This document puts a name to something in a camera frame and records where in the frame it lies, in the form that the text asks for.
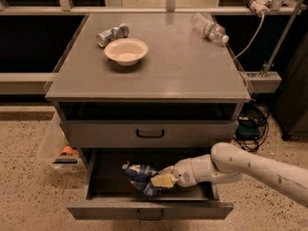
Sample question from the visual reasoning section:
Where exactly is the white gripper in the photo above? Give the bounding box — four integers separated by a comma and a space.
150, 159, 196, 189

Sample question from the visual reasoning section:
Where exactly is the blue chip bag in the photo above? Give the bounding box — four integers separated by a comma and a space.
122, 162, 167, 196

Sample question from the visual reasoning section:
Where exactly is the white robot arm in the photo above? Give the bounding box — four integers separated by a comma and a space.
150, 142, 308, 207

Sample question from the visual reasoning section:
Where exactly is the open grey lower drawer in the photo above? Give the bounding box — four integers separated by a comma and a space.
67, 148, 233, 220

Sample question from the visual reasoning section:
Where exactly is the closed grey upper drawer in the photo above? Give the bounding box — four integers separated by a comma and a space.
61, 120, 238, 148

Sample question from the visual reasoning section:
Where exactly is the grey drawer cabinet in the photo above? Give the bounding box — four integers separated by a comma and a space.
44, 12, 251, 168

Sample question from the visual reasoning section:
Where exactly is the blue box on floor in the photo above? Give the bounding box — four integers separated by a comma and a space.
236, 120, 261, 141

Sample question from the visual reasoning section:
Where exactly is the orange object in bin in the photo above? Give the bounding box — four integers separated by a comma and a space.
61, 145, 79, 157

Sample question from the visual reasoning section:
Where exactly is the clear plastic storage bin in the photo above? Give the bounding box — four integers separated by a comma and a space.
37, 113, 86, 173

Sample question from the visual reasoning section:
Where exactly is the white bowl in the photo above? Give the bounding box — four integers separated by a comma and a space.
104, 38, 148, 66

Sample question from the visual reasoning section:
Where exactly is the dark cabinet at right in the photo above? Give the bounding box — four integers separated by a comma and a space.
273, 33, 308, 141

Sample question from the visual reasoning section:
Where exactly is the silver soda can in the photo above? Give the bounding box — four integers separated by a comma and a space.
96, 23, 129, 47

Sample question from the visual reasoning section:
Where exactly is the clear plastic water bottle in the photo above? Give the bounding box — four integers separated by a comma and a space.
191, 13, 229, 45

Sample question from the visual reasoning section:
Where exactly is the white power strip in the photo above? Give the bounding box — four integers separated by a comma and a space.
244, 0, 270, 16

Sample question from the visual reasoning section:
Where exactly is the black cable bundle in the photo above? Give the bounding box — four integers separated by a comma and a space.
230, 103, 270, 154

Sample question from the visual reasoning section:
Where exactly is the white power cable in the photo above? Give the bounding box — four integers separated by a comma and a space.
232, 12, 266, 62

